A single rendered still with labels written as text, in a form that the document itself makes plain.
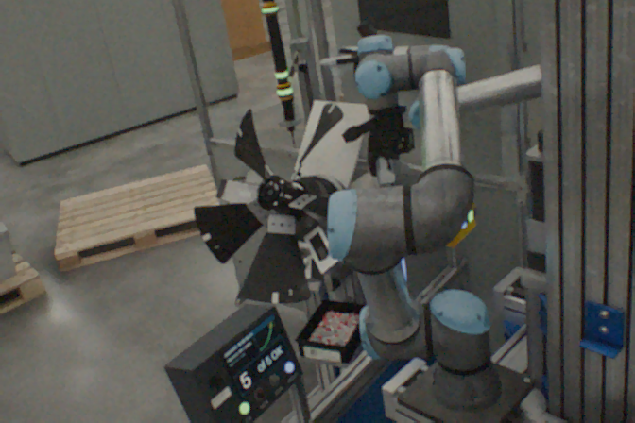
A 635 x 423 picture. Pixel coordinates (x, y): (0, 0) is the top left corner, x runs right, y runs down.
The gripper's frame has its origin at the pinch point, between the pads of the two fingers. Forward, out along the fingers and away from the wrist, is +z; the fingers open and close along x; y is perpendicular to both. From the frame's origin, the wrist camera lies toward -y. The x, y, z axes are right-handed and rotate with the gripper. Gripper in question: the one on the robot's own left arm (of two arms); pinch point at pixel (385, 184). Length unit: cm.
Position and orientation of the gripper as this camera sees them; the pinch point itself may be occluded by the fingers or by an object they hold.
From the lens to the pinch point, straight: 162.1
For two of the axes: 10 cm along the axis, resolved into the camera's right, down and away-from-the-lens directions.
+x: 6.1, -4.0, 6.8
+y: 7.8, 1.3, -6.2
